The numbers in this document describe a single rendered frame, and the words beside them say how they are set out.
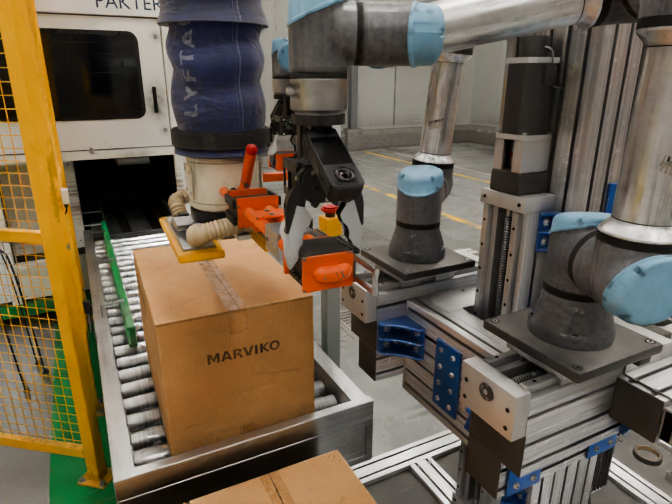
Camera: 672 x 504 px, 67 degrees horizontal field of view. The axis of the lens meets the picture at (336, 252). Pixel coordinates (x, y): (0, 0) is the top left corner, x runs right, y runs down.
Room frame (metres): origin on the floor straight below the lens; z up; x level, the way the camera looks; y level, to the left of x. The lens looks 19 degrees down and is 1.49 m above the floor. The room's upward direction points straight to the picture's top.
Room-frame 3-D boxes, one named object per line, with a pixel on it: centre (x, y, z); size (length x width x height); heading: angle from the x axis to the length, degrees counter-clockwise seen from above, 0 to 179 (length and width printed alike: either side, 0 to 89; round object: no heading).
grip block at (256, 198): (1.00, 0.17, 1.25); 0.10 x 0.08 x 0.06; 115
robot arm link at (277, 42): (1.58, 0.15, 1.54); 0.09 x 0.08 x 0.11; 69
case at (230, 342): (1.42, 0.37, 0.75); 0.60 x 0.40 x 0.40; 25
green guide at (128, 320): (2.34, 1.13, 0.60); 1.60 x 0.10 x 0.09; 27
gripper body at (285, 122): (1.58, 0.15, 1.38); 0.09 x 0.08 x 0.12; 25
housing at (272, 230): (0.80, 0.08, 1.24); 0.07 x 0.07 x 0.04; 25
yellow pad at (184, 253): (1.18, 0.36, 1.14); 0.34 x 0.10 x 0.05; 25
